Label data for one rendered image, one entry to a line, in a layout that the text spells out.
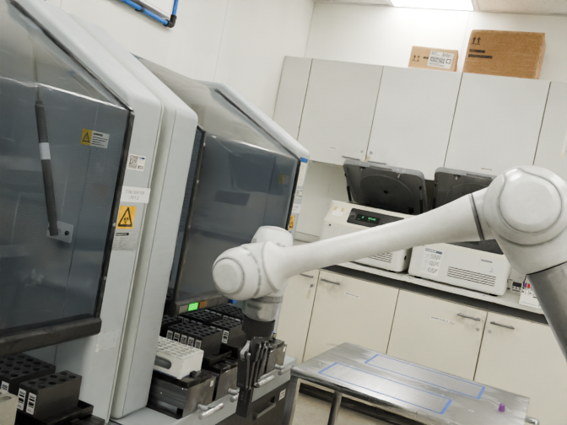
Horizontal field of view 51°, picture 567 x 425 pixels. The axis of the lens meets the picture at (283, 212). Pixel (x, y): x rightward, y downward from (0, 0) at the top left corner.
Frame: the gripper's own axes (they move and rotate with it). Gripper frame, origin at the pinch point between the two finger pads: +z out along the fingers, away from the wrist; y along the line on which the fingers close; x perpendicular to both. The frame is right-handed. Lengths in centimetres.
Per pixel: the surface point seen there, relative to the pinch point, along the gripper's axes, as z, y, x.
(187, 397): 1.4, 5.8, -11.9
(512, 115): -116, -258, 29
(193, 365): -3.8, -0.8, -15.5
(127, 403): 2.8, 16.0, -21.0
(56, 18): -77, 31, -44
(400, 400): -1.7, -28.9, 30.7
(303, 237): -13, -291, -103
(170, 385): -0.3, 6.5, -16.5
